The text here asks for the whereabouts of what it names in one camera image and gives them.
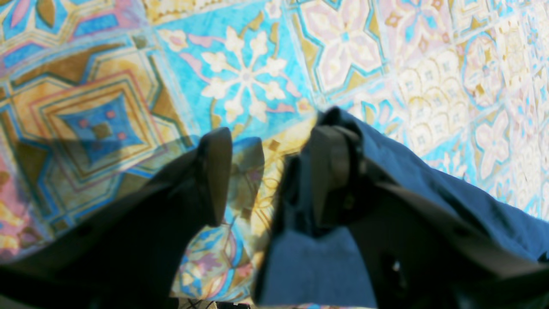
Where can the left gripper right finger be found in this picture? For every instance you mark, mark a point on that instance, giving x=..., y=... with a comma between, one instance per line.
x=417, y=255

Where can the patterned colourful tablecloth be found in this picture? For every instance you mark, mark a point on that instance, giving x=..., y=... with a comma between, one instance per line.
x=97, y=95

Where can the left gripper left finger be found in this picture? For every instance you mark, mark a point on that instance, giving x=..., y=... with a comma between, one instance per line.
x=126, y=255

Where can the dark navy t-shirt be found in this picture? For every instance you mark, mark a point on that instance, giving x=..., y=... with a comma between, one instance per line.
x=307, y=263

